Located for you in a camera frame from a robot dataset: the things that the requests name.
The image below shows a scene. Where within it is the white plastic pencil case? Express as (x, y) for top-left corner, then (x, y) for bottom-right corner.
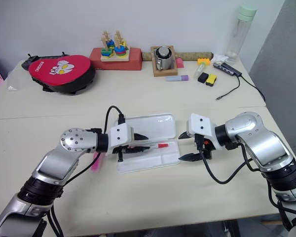
(116, 113), (181, 174)

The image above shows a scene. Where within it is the long brown cork stick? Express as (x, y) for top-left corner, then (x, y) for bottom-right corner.
(141, 51), (214, 61)

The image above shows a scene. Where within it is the pink marker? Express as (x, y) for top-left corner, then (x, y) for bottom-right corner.
(90, 151), (105, 172)

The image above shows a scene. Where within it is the wooden square tray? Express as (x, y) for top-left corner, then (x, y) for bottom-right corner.
(150, 45), (179, 78)

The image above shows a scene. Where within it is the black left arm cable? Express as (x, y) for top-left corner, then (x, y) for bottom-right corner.
(46, 105), (126, 237)

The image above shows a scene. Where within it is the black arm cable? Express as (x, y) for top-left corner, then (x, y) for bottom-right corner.
(196, 136), (295, 233)
(46, 105), (126, 237)

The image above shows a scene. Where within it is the red rectangular block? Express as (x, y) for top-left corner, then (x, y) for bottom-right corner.
(89, 47), (143, 72)

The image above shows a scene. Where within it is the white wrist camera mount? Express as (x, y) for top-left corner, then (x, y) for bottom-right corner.
(107, 123), (135, 156)
(186, 113), (223, 150)

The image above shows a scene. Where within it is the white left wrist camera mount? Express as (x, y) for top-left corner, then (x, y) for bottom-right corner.
(107, 123), (135, 156)

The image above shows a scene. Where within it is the red and black pad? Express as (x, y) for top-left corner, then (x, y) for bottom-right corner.
(28, 54), (97, 95)

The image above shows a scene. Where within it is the green white tube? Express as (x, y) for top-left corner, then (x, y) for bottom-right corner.
(193, 62), (207, 80)

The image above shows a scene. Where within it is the purple marker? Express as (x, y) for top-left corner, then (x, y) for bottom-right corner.
(165, 74), (190, 82)

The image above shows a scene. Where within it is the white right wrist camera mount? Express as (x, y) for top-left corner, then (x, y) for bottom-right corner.
(186, 113), (223, 150)

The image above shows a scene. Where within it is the grey USB hub with cable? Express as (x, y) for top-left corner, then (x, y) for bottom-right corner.
(213, 61), (266, 102)

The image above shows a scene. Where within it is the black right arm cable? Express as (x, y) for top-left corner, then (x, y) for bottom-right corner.
(196, 136), (295, 233)

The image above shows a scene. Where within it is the clear plastic bag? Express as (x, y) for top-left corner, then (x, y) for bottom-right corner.
(6, 71), (26, 92)

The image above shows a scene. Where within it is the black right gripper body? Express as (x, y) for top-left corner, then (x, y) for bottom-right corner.
(194, 134), (214, 160)

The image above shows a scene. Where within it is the wooden colourful stacking toy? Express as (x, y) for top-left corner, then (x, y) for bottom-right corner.
(100, 30), (131, 63)

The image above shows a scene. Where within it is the black handheld controller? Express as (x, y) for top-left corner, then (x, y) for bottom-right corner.
(21, 52), (68, 70)

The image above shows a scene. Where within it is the stainless steel mug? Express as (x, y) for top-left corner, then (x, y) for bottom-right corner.
(154, 46), (174, 71)

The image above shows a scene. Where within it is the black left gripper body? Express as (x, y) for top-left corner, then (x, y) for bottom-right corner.
(112, 127), (137, 163)

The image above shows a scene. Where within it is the yellow black whiteboard eraser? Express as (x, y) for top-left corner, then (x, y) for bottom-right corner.
(205, 74), (218, 87)

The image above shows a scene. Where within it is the clear bottle with green lid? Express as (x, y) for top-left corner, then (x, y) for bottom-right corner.
(225, 3), (258, 66)

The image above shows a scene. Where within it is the red marker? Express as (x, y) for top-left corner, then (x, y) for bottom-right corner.
(128, 142), (169, 150)

